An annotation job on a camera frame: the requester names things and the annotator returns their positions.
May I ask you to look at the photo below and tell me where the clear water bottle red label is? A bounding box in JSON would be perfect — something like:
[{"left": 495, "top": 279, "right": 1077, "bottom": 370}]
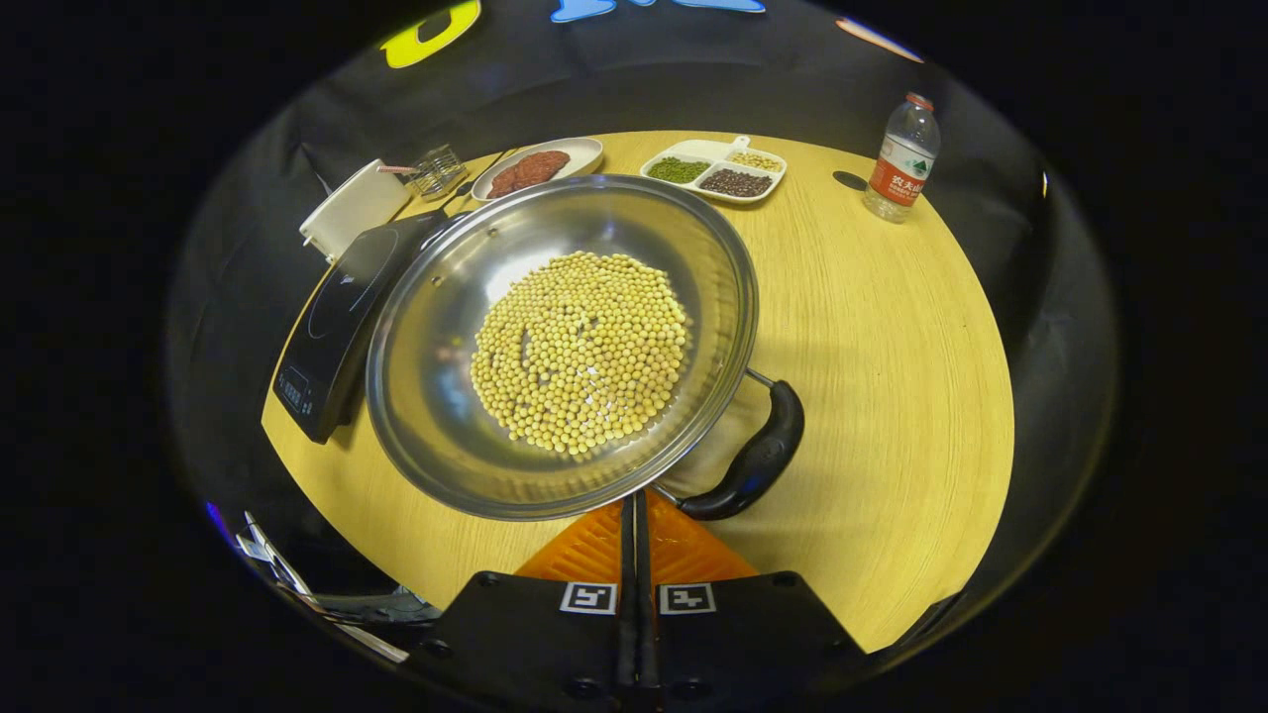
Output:
[{"left": 862, "top": 92, "right": 942, "bottom": 225}]

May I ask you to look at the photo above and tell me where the white oval plate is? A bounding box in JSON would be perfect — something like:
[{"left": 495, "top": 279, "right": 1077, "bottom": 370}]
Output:
[{"left": 471, "top": 137, "right": 605, "bottom": 203}]

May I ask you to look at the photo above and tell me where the brown meat piece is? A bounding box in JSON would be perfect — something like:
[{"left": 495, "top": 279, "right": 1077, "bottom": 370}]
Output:
[
  {"left": 517, "top": 150, "right": 572, "bottom": 186},
  {"left": 485, "top": 161, "right": 538, "bottom": 199}
]

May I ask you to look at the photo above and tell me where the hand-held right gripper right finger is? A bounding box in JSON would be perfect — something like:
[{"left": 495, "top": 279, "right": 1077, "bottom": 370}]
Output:
[{"left": 634, "top": 488, "right": 865, "bottom": 710}]

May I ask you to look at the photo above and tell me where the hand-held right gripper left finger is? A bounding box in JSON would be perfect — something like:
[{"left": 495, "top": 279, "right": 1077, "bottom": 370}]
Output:
[{"left": 411, "top": 492, "right": 641, "bottom": 713}]

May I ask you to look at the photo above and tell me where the black induction cooktop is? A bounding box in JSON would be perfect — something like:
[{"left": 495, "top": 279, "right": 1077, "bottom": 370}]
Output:
[{"left": 272, "top": 210, "right": 452, "bottom": 445}]

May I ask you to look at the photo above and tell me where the black power cable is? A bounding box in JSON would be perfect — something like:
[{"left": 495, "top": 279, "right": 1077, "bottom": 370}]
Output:
[{"left": 446, "top": 149, "right": 508, "bottom": 211}]

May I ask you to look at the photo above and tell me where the white toaster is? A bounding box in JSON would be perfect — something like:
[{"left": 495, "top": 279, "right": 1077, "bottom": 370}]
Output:
[{"left": 299, "top": 158, "right": 412, "bottom": 263}]

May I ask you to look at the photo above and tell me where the stainless steel pot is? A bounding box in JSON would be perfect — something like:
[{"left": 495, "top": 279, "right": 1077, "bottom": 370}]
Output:
[{"left": 365, "top": 173, "right": 806, "bottom": 523}]

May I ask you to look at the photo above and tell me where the dark red beans heap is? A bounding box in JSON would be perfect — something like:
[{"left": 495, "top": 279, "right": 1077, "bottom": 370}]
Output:
[{"left": 699, "top": 167, "right": 774, "bottom": 198}]

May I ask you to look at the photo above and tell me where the green mung beans heap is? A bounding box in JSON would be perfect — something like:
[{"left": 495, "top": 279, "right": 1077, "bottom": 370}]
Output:
[{"left": 647, "top": 155, "right": 712, "bottom": 185}]

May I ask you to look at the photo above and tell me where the white divided dish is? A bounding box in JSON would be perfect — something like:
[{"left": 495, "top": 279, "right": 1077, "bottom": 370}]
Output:
[{"left": 639, "top": 136, "right": 789, "bottom": 206}]

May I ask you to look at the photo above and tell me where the pile of yellow soybeans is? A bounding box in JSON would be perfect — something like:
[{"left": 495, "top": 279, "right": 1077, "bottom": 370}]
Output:
[{"left": 470, "top": 251, "right": 691, "bottom": 458}]

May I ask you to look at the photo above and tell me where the small wire basket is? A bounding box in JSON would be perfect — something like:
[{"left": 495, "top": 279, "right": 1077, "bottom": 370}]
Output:
[{"left": 409, "top": 144, "right": 469, "bottom": 202}]

